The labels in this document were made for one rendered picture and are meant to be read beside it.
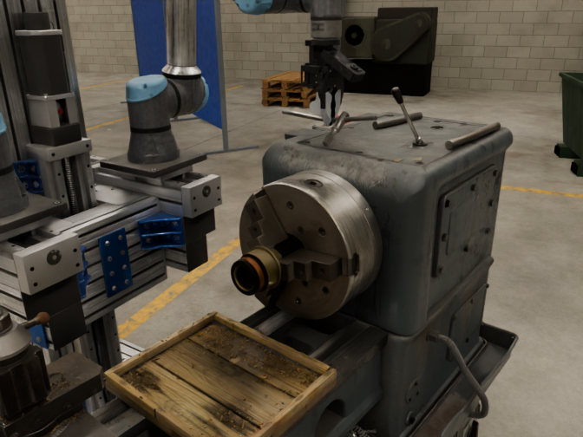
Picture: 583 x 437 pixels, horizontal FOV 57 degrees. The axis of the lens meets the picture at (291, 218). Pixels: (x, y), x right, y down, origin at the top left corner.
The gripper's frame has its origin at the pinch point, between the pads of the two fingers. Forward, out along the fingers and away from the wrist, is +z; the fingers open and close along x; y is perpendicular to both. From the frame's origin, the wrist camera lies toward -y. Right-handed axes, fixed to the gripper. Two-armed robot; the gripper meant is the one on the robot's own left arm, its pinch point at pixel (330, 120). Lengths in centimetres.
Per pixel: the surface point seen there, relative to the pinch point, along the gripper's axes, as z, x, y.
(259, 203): 10.8, 34.6, -6.6
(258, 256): 18.1, 42.6, -13.4
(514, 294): 130, -178, -5
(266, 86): 99, -554, 527
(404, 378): 56, 13, -33
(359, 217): 12.7, 24.2, -24.8
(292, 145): 4.7, 10.9, 3.9
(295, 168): 8.8, 15.7, -0.8
